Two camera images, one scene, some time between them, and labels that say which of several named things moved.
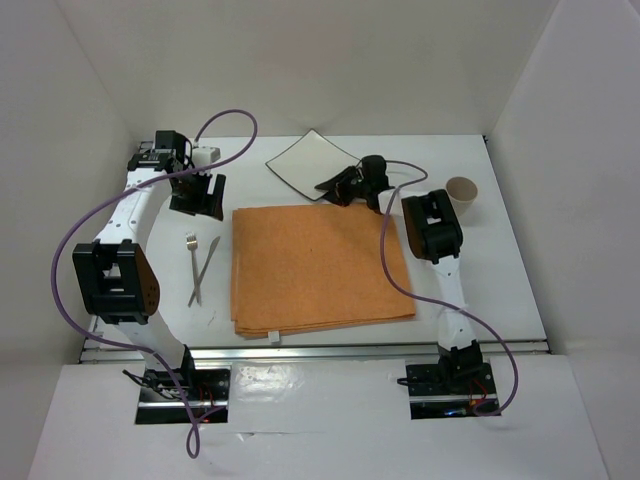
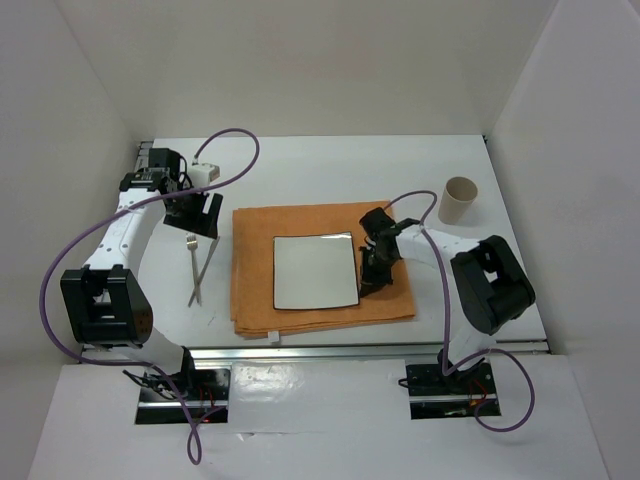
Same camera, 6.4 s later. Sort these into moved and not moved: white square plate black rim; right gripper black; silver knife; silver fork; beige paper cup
Moved: right gripper black; white square plate black rim
Not moved: beige paper cup; silver fork; silver knife
